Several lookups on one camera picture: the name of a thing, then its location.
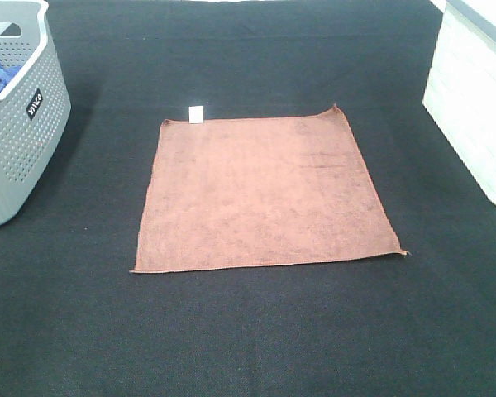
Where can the brown microfibre towel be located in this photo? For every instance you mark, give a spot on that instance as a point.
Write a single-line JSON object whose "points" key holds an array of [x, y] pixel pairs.
{"points": [[232, 193]]}

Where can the white towel care label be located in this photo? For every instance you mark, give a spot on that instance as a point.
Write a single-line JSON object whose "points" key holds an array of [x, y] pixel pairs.
{"points": [[196, 114]]}

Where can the grey perforated laundry basket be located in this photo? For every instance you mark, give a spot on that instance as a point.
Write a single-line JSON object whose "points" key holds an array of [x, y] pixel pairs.
{"points": [[34, 103]]}

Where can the white storage bin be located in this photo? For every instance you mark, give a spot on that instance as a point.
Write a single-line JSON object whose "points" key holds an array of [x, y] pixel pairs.
{"points": [[460, 93]]}

